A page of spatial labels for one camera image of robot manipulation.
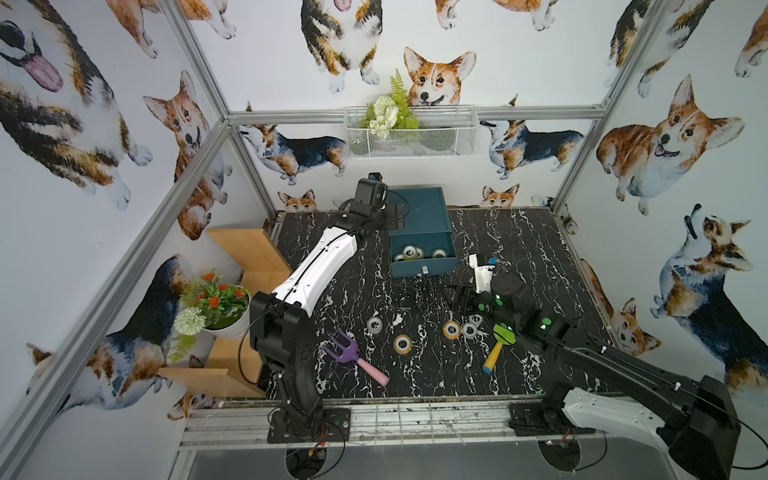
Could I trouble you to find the teal drawer cabinet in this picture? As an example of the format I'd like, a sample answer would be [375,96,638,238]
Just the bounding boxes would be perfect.
[389,187,458,279]

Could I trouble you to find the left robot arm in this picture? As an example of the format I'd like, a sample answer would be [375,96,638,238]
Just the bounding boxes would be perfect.
[248,200,407,418]

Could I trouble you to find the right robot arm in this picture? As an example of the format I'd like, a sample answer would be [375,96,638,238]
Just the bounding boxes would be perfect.
[447,272,741,479]

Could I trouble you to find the orange tape roll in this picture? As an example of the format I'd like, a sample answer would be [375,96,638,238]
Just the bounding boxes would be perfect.
[442,321,462,340]
[394,335,413,355]

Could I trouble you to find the green toy shovel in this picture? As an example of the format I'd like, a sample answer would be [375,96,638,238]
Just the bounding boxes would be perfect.
[482,323,517,375]

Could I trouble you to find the fern and white flowers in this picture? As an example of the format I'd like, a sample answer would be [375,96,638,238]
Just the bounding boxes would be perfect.
[360,70,420,140]

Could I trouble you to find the purple toy garden fork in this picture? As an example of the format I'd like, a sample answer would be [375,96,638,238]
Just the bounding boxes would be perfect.
[321,329,390,387]

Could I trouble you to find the potted red flower plant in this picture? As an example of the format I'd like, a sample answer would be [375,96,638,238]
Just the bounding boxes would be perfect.
[168,270,251,364]

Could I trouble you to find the wooden corner shelf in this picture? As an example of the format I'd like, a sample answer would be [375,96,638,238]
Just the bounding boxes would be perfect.
[159,229,291,399]

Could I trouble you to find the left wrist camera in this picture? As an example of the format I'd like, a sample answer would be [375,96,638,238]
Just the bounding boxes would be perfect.
[353,172,388,209]

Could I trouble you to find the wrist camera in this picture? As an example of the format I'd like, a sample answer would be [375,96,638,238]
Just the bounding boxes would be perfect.
[468,254,497,294]
[353,172,388,209]

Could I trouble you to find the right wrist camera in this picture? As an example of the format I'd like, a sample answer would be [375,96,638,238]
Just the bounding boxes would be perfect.
[468,254,497,294]

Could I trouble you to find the white wire basket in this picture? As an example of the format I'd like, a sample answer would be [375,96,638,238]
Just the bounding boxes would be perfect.
[343,106,479,159]

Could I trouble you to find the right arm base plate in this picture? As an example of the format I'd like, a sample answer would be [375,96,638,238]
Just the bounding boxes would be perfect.
[508,402,596,437]

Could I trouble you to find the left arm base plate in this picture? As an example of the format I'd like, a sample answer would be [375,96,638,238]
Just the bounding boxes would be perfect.
[267,408,352,444]

